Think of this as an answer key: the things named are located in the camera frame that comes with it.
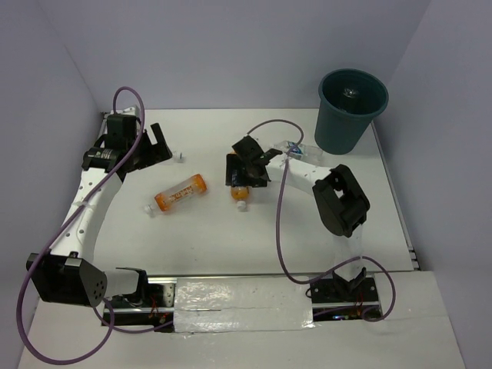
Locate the clear label-free plastic bottle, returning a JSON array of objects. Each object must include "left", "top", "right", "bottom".
[{"left": 171, "top": 151, "right": 185, "bottom": 163}]

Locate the yellow and blue label bottle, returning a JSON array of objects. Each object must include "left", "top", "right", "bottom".
[{"left": 230, "top": 186, "right": 250, "bottom": 211}]

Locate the orange label plastic bottle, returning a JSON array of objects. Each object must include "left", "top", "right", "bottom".
[{"left": 144, "top": 174, "right": 208, "bottom": 217}]

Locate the clear bottle blue white label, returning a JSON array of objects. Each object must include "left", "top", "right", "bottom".
[{"left": 274, "top": 141, "right": 323, "bottom": 166}]

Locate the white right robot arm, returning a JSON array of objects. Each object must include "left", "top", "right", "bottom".
[{"left": 225, "top": 135, "right": 370, "bottom": 301}]

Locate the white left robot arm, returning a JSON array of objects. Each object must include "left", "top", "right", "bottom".
[{"left": 26, "top": 106, "right": 172, "bottom": 308}]

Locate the dark green plastic bin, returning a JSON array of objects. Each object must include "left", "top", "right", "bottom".
[{"left": 314, "top": 68, "right": 389, "bottom": 155}]

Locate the metal base rail with tape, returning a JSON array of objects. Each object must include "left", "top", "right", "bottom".
[{"left": 103, "top": 276, "right": 383, "bottom": 334}]

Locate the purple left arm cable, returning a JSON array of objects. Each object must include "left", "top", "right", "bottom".
[{"left": 15, "top": 86, "right": 176, "bottom": 364}]

